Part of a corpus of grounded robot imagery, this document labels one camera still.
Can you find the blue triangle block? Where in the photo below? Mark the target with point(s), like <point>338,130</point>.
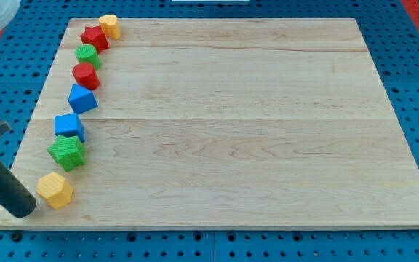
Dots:
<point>81,99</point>

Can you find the green star block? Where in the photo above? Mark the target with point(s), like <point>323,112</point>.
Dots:
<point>68,152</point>

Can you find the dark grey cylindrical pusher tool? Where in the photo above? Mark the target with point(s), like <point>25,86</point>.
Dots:
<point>14,196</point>

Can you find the light wooden board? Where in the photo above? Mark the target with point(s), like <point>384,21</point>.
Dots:
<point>238,124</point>

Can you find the red cylinder block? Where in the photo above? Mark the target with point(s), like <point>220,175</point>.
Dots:
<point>86,76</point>

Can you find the yellow hexagon block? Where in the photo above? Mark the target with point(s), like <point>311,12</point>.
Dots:
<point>55,190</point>

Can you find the green cylinder block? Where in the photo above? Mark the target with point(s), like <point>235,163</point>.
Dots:
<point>87,53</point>

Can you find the yellow heart block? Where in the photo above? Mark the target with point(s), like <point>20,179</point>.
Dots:
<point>110,26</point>

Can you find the red star block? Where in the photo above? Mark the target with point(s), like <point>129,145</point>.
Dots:
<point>96,37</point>

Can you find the blue cube block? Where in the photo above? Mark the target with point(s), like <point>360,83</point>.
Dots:
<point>69,125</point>

